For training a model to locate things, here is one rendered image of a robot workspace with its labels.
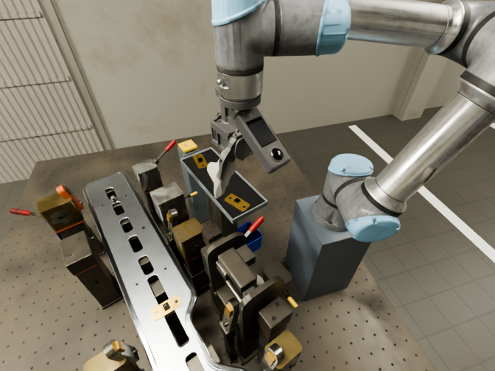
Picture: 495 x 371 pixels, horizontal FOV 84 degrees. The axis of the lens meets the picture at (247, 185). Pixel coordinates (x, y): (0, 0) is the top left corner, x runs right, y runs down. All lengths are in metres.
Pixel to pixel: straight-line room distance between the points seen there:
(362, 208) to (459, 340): 1.65
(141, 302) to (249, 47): 0.76
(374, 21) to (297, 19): 0.21
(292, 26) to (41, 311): 1.34
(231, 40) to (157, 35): 2.27
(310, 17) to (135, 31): 2.31
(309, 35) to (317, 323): 1.02
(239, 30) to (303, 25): 0.09
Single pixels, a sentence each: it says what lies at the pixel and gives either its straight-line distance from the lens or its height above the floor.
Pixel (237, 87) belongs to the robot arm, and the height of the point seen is 1.63.
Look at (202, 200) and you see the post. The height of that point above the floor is 0.85.
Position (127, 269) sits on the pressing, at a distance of 1.01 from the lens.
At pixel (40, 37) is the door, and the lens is 2.74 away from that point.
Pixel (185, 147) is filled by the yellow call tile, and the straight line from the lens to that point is 1.15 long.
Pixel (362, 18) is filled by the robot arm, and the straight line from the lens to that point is 0.61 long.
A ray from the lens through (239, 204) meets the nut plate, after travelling 0.88.
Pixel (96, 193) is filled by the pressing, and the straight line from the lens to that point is 1.31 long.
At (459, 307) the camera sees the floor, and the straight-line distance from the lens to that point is 2.40.
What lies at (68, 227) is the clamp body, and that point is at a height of 0.94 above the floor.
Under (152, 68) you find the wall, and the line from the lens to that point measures 2.76.
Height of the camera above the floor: 1.81
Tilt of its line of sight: 43 degrees down
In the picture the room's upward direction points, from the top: straight up
